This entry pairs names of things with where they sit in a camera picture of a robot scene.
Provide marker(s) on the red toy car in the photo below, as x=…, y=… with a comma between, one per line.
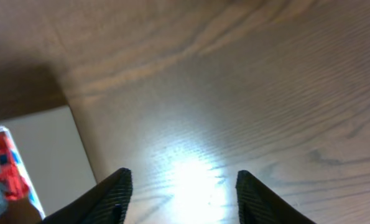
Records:
x=12, y=185

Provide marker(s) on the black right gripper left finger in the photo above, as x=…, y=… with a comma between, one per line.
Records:
x=105, y=203

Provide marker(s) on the white cardboard box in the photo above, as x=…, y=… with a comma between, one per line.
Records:
x=50, y=155

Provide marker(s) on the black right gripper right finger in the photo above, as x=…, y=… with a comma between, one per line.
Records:
x=258, y=204

